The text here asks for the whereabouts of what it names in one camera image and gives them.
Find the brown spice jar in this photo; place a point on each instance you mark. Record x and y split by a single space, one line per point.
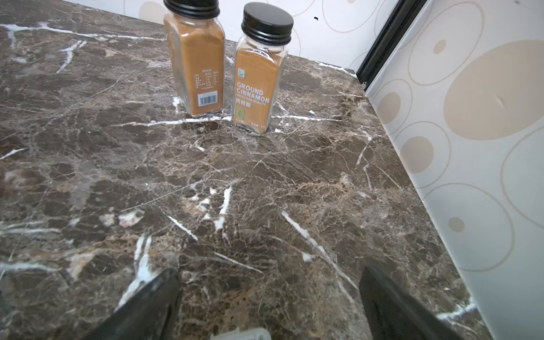
259 64
196 43

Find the brown spice jar right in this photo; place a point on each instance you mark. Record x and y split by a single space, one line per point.
259 64

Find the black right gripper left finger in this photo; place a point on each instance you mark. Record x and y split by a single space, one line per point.
151 314

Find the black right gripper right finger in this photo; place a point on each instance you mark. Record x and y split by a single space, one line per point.
392 313

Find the brown spice jar left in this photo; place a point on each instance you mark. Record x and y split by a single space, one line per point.
196 43

